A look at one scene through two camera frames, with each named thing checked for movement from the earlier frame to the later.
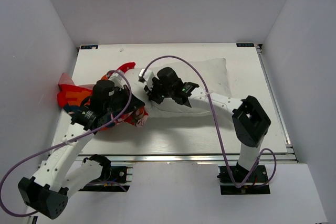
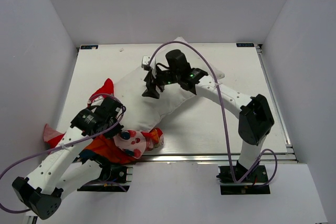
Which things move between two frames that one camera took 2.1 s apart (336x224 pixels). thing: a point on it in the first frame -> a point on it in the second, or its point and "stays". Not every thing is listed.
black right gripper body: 157,93 -> 167,77
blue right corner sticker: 245,45 stays
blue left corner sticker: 89,46 stays
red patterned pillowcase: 74,97 -> 124,147
